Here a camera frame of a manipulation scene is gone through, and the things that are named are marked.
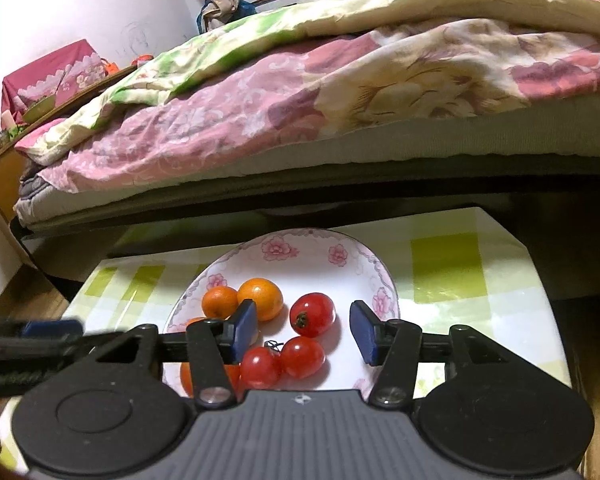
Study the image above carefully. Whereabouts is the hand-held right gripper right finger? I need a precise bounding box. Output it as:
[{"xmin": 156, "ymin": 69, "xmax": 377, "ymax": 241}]
[{"xmin": 350, "ymin": 300, "xmax": 509, "ymax": 409}]

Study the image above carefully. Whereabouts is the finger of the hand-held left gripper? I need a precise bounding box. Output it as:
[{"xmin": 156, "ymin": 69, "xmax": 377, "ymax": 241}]
[
  {"xmin": 0, "ymin": 317, "xmax": 86, "ymax": 341},
  {"xmin": 0, "ymin": 331, "xmax": 131, "ymax": 368}
]

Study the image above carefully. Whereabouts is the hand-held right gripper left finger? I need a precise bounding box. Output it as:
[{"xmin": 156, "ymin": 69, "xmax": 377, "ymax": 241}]
[{"xmin": 96, "ymin": 299, "xmax": 259, "ymax": 407}]

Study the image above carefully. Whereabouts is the red tomato with stem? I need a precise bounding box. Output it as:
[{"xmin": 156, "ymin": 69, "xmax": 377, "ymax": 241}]
[{"xmin": 240, "ymin": 340, "xmax": 283, "ymax": 390}]

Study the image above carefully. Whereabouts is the orange-red tomato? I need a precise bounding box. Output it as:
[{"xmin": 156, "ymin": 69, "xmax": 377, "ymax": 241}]
[{"xmin": 180, "ymin": 359, "xmax": 242, "ymax": 397}]

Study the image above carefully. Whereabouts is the red tomato with dark calyx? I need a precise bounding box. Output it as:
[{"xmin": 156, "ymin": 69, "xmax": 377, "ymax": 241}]
[{"xmin": 289, "ymin": 293, "xmax": 336, "ymax": 338}]

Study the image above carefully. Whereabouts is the white plate with pink flowers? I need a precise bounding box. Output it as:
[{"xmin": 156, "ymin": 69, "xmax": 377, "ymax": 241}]
[{"xmin": 162, "ymin": 228, "xmax": 400, "ymax": 401}]

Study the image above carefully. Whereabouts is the yellow wooden cabinet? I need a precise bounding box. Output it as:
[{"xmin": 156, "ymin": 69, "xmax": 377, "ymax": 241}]
[{"xmin": 0, "ymin": 64, "xmax": 137, "ymax": 223}]

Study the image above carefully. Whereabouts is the bed mattress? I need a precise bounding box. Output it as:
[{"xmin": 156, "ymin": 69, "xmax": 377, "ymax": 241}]
[{"xmin": 14, "ymin": 94, "xmax": 600, "ymax": 227}]

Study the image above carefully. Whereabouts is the green bowl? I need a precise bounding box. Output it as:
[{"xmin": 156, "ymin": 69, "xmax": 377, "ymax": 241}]
[{"xmin": 22, "ymin": 94, "xmax": 59, "ymax": 125}]

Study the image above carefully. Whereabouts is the bed with floral quilt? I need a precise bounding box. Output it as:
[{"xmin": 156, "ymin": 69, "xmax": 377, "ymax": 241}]
[{"xmin": 14, "ymin": 0, "xmax": 600, "ymax": 197}]

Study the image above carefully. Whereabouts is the pink cloth-covered box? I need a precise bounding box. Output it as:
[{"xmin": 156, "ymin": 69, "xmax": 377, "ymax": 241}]
[{"xmin": 2, "ymin": 38, "xmax": 107, "ymax": 117}]

